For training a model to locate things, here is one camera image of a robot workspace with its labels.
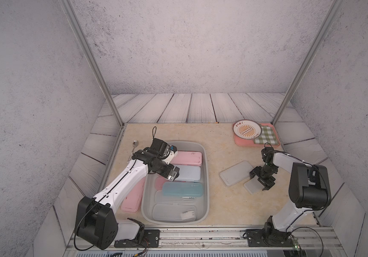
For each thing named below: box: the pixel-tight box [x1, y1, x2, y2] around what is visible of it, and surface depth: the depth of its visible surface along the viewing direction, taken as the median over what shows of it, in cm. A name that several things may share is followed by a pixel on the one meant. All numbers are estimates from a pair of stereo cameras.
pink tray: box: [233, 123, 281, 147], surface depth 113 cm
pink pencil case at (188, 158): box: [170, 150, 203, 167], surface depth 98 cm
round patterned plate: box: [232, 119, 263, 140], surface depth 117 cm
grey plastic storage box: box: [141, 140, 210, 226], surface depth 84 cm
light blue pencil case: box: [173, 164, 202, 182], surface depth 93 cm
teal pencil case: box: [162, 182, 203, 197], surface depth 88 cm
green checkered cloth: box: [253, 125, 279, 145], surface depth 113 cm
